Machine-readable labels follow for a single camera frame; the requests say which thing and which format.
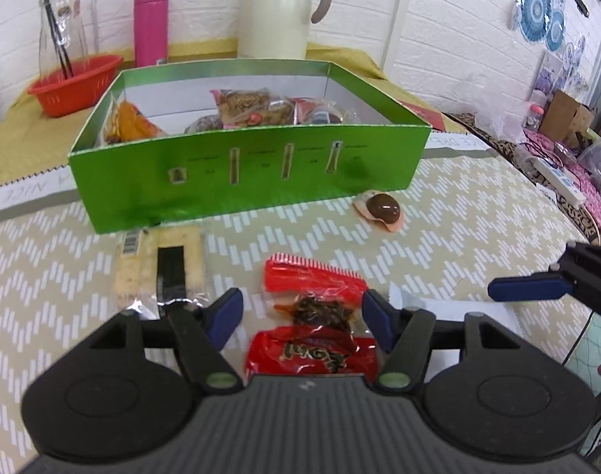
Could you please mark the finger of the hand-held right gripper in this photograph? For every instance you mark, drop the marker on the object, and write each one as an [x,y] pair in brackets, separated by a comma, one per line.
[527,289]

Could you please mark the clear plastic bag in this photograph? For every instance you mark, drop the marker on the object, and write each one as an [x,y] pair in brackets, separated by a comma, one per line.
[503,121]

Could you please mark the chocolate egg in wrapper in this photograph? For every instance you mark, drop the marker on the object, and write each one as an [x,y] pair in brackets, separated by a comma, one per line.
[382,207]

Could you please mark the orange snack packet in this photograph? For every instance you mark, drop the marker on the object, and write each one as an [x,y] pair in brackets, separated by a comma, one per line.
[132,126]

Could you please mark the blue round wall decoration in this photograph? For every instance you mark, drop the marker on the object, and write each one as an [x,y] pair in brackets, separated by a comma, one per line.
[533,7]

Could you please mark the red plastic basket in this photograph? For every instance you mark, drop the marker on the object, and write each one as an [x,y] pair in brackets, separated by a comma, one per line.
[68,96]

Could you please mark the red envelope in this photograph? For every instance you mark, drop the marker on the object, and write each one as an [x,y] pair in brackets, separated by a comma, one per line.
[428,116]

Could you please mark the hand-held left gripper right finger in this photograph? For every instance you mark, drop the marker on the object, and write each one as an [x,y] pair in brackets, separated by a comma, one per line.
[377,316]

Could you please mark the dark round snack packet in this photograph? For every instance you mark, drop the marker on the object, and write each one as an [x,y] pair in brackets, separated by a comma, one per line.
[206,122]

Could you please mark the black straw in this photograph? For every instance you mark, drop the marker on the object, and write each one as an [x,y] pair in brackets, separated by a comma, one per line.
[58,42]

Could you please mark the pink red snack packet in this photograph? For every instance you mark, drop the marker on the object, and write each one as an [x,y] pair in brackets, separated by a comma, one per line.
[307,108]

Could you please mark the brown cardboard box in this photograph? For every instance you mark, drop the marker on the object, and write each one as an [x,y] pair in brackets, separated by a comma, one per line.
[567,113]

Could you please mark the clear wrapped dark snack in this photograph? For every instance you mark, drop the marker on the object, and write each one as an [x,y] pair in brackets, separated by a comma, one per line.
[342,114]

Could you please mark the pink floral cloth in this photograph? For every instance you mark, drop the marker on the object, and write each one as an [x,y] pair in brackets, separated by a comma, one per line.
[589,192]

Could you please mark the green cardboard box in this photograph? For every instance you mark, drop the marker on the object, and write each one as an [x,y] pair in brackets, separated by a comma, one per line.
[280,192]

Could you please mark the small bottle pink lid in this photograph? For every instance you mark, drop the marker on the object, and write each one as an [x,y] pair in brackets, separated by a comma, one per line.
[534,116]

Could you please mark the white power strip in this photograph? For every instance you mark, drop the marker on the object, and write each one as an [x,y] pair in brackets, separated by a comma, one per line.
[559,180]

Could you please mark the glass carafe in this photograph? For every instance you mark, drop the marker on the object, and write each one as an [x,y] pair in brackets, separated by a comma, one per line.
[75,24]

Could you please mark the clear cracker packet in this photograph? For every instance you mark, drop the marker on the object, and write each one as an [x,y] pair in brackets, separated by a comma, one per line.
[132,276]

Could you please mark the cream thermos jug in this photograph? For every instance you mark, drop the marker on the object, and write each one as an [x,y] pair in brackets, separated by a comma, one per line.
[275,15]

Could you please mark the clear packet brown snacks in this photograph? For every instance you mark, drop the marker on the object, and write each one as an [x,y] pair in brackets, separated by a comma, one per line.
[251,103]

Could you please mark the red snack packet clear window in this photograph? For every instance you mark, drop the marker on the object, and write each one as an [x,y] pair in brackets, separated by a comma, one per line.
[310,276]

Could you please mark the purple flower picture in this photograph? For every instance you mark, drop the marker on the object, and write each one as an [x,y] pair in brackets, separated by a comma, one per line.
[547,79]

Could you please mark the grey plastic bag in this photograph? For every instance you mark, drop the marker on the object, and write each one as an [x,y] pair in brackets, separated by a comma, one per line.
[599,158]

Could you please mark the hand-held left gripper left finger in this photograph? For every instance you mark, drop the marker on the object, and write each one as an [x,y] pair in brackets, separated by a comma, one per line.
[228,313]

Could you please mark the small blue wall decoration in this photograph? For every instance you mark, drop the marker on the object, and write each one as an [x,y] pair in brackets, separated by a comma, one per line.
[556,29]

